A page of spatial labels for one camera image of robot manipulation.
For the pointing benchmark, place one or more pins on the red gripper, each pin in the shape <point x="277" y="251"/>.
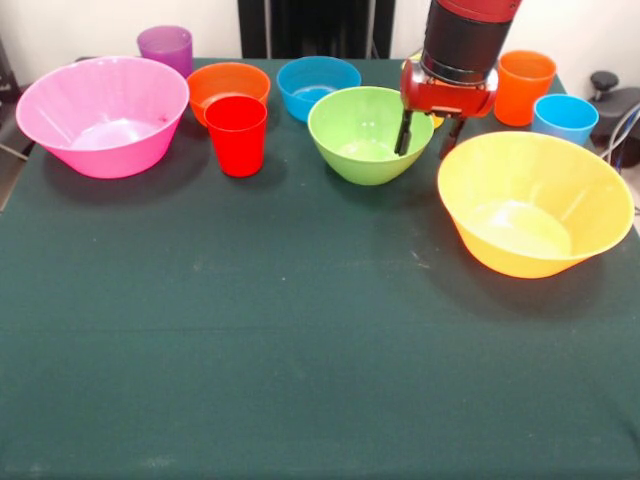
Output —
<point x="445" y="99"/>

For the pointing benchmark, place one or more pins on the green plastic bowl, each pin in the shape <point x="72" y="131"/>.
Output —
<point x="370" y="167"/>

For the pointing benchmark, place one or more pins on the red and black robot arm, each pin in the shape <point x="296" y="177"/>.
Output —
<point x="465" y="40"/>

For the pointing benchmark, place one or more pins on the yellow plastic cup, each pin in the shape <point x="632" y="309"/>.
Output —
<point x="436" y="122"/>

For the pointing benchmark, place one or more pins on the orange plastic cup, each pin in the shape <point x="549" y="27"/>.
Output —
<point x="525" y="95"/>

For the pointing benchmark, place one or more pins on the yellow plastic bowl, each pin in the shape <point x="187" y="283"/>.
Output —
<point x="530" y="175"/>

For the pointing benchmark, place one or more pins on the blue plastic bowl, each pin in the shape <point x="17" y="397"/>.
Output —
<point x="310" y="75"/>

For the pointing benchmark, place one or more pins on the blue plastic cup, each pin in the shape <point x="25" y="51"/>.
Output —
<point x="565" y="122"/>

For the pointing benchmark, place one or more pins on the red plastic cup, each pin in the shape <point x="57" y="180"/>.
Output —
<point x="235" y="145"/>

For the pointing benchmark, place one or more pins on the orange plastic bowl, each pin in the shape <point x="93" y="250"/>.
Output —
<point x="225" y="80"/>

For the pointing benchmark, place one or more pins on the dark green tablecloth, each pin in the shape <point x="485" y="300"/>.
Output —
<point x="300" y="350"/>

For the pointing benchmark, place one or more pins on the purple plastic cup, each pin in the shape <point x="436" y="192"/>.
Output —
<point x="165" y="47"/>

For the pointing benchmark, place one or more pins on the pink plastic bowl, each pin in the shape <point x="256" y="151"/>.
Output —
<point x="100" y="100"/>

